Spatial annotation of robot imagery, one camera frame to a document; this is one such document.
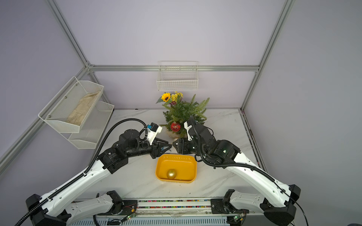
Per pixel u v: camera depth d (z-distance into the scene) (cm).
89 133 91
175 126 72
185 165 86
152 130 58
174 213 73
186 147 55
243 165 41
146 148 58
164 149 65
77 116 75
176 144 63
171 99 93
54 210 38
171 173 82
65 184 42
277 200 38
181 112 75
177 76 95
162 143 66
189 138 56
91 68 92
